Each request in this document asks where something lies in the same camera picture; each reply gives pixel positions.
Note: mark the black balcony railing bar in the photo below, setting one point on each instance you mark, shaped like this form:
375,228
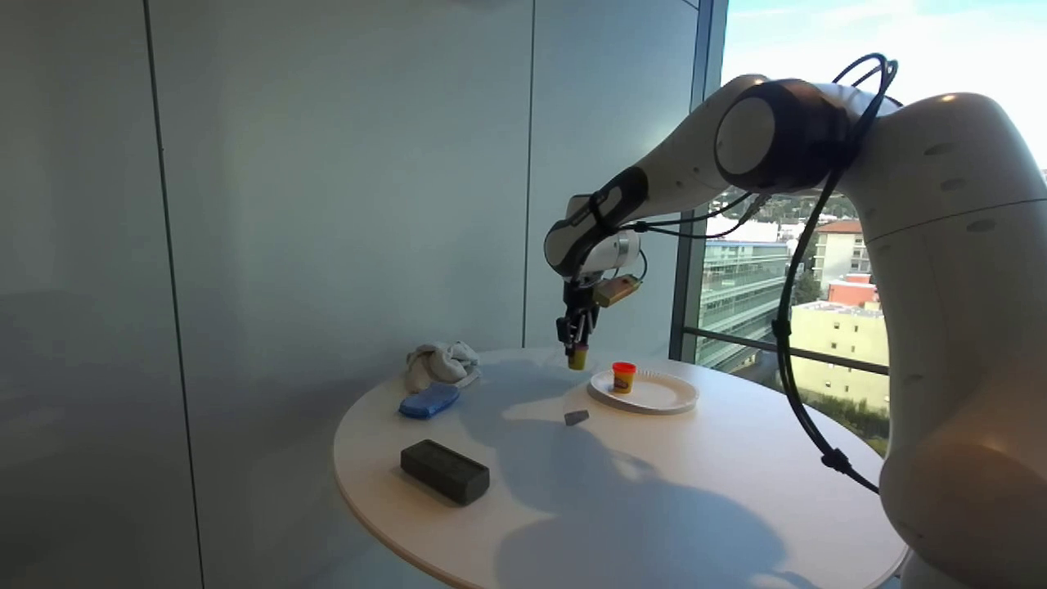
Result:
755,341

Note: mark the yellow building outside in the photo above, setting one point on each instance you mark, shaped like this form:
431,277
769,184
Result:
838,347

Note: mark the white paper plate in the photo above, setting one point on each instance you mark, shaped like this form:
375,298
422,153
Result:
660,394

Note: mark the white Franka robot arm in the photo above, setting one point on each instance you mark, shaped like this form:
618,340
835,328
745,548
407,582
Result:
961,274

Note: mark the yellow container with red lid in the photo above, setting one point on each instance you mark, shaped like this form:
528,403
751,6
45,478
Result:
623,378

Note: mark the small dark grey card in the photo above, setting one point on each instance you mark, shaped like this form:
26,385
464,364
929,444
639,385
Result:
578,417

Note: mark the black rectangular block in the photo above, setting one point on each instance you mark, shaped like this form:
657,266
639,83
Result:
442,468

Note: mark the crumpled white cloth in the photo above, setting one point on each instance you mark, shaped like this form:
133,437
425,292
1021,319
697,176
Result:
437,362

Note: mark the grey building outside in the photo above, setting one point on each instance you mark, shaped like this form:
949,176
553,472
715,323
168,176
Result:
742,288

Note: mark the blue rectangular sponge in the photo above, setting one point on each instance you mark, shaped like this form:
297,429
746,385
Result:
431,400

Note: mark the yellow-green wrist camera box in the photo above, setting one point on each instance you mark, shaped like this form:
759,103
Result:
618,288

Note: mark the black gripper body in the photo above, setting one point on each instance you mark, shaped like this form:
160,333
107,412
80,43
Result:
580,298

